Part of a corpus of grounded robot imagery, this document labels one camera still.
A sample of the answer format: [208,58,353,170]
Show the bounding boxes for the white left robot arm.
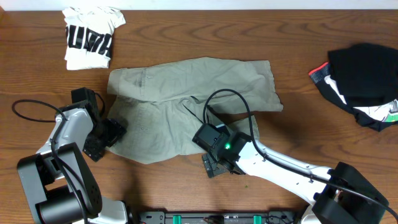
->
[17,99,130,224]

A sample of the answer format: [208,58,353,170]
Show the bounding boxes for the olive green shorts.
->
[107,57,283,164]

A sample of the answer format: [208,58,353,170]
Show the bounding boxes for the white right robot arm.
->
[193,130,397,223]

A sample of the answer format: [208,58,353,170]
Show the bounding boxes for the black garment pile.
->
[308,43,397,132]

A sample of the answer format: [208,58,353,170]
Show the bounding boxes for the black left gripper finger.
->
[83,136,106,162]
[107,119,127,146]

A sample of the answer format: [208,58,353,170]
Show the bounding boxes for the folded white Puma t-shirt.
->
[62,7,126,70]

